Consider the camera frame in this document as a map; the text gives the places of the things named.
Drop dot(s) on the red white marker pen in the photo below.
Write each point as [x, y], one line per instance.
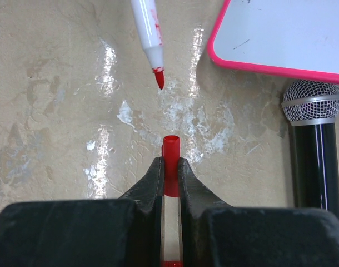
[149, 32]

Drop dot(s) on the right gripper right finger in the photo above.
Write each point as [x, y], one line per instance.
[214, 233]

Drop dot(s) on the black handheld microphone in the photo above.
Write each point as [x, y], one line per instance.
[311, 108]

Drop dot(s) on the pink framed whiteboard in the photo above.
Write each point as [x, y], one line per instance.
[298, 39]

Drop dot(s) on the red marker cap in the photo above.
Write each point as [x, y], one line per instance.
[171, 154]

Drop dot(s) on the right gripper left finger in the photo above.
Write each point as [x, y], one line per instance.
[126, 231]

